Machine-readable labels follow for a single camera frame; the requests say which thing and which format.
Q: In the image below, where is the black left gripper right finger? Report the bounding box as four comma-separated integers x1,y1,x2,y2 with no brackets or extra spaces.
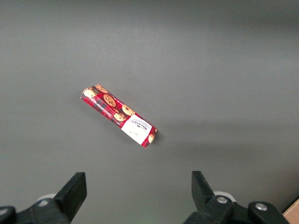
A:
184,171,290,224

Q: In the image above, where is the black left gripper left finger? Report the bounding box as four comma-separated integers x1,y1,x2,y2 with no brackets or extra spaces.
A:
0,172,87,224

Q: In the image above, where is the red tartan cookie box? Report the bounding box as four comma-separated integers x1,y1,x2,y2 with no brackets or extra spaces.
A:
80,84,158,149

